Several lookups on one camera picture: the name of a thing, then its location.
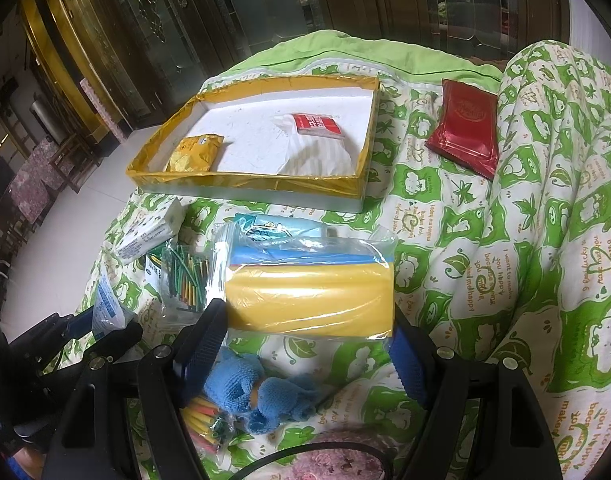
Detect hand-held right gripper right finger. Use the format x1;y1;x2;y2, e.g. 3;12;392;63
388;305;569;480

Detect yellow snack packet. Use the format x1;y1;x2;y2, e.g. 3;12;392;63
166;133;225;175

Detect bag of coloured sticks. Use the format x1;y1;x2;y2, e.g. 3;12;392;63
178;395;246;456

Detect wooden glass door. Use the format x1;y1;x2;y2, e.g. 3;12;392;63
60;0;186;133
325;0;571;61
176;0;326;76

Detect brown cloth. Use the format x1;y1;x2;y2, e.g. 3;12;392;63
465;52;511;70

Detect blue and white packet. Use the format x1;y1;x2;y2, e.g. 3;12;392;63
93;265;131;333

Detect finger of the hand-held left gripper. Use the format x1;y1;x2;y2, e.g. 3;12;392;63
88;321;144;363
60;307;96;343

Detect pink knitted item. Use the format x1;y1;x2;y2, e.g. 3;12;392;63
266;427;386;480

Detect lemon print tissue pack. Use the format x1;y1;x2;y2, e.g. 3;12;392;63
116;199;185;261

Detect gold door frame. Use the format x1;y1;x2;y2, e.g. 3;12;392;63
20;0;116;146

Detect dark wooden furniture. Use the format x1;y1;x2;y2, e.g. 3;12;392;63
0;125;86;281

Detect dark red foil packet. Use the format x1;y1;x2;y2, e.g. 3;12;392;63
425;79;500;181

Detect shallow box with yellow tape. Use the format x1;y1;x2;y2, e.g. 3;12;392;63
126;74;381;213

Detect black cable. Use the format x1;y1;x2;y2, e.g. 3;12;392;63
233;439;403;480

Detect blue knitted gloves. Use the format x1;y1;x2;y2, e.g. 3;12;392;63
203;347;331;436

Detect bag of yellow blue sponges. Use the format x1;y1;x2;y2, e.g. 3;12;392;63
210;222;397;343

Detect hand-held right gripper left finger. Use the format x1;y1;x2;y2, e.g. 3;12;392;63
40;299;229;480

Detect green printed blanket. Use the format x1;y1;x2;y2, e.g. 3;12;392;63
50;27;611;480

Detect white bag with red label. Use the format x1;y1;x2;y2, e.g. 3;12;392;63
273;112;366;177

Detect bag of green sticks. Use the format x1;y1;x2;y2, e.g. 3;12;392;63
146;240;221;318

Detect light blue packet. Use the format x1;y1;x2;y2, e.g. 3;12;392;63
233;211;339;261

